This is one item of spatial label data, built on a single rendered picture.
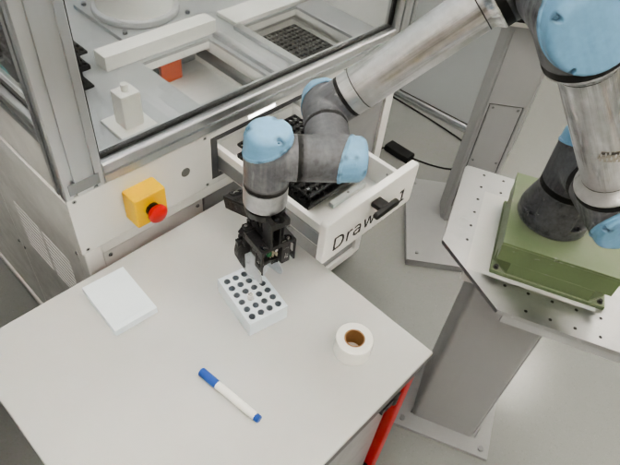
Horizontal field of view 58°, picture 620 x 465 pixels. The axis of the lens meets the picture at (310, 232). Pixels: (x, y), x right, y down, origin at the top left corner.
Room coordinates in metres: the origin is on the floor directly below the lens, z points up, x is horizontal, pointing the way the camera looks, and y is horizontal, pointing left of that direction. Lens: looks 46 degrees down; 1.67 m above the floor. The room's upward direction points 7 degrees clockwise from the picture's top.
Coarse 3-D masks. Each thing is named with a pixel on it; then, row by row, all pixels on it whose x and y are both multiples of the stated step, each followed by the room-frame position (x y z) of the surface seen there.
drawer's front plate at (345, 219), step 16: (400, 176) 0.90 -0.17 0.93; (368, 192) 0.84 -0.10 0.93; (384, 192) 0.86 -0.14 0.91; (352, 208) 0.79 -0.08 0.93; (368, 208) 0.83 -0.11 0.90; (320, 224) 0.74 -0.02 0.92; (336, 224) 0.75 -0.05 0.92; (352, 224) 0.79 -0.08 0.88; (368, 224) 0.84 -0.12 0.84; (320, 240) 0.74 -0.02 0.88; (336, 240) 0.76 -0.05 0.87; (352, 240) 0.80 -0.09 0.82; (320, 256) 0.73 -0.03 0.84
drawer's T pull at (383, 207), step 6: (378, 198) 0.84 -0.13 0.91; (396, 198) 0.85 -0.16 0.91; (372, 204) 0.83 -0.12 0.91; (378, 204) 0.83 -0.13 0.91; (384, 204) 0.83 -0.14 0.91; (390, 204) 0.83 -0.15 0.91; (396, 204) 0.84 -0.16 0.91; (378, 210) 0.81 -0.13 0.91; (384, 210) 0.81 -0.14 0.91; (378, 216) 0.79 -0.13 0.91
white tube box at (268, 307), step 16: (240, 272) 0.70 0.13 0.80; (224, 288) 0.66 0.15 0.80; (240, 288) 0.66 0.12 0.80; (256, 288) 0.67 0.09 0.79; (272, 288) 0.67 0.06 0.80; (240, 304) 0.62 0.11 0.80; (256, 304) 0.63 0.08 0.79; (272, 304) 0.63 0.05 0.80; (240, 320) 0.61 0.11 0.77; (256, 320) 0.59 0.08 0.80; (272, 320) 0.61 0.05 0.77
